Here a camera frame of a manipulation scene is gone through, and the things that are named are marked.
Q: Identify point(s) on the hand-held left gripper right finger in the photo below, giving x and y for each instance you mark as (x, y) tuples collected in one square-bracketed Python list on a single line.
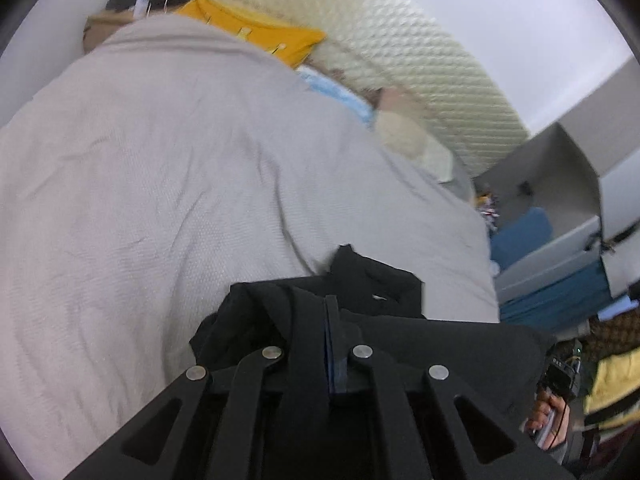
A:
[(341, 360)]

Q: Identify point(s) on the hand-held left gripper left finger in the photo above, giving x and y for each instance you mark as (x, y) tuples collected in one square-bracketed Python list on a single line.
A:
[(320, 360)]

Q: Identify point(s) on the black puffer jacket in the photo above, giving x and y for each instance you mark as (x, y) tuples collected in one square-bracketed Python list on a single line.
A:
[(450, 350)]

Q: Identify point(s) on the person's right forearm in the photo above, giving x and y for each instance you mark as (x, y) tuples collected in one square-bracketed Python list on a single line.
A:
[(557, 452)]

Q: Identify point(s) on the person's right hand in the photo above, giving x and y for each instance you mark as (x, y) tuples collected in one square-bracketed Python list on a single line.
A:
[(545, 420)]

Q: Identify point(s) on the yellow cloth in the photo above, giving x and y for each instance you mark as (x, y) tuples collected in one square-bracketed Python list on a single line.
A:
[(615, 390)]

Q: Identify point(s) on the blue curtain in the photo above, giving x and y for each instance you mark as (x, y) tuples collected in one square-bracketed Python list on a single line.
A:
[(560, 295)]

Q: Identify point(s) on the blue chair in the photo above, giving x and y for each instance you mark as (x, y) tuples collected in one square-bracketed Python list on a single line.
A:
[(522, 235)]

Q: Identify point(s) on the group of cosmetic bottles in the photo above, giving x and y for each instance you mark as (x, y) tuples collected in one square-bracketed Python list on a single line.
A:
[(487, 210)]

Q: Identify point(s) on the grey and white wardrobe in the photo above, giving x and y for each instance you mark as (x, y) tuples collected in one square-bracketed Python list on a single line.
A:
[(565, 175)]

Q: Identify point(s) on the grey pillow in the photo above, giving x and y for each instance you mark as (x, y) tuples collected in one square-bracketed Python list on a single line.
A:
[(462, 180)]

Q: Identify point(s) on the bed with beige cover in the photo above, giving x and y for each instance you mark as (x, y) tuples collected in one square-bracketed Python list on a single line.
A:
[(175, 185)]

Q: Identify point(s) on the beige pillow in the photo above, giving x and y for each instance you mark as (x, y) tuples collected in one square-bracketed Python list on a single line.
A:
[(405, 130)]

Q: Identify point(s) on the light blue patterned sheet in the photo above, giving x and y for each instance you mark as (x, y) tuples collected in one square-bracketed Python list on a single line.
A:
[(340, 95)]

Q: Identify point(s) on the cream quilted headboard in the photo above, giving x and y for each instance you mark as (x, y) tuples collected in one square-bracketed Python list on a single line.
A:
[(400, 50)]

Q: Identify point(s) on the yellow pillow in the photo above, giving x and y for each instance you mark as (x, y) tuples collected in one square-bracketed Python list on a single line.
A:
[(250, 25)]

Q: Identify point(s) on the wooden nightstand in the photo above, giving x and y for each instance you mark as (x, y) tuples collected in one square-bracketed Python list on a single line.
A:
[(100, 30)]

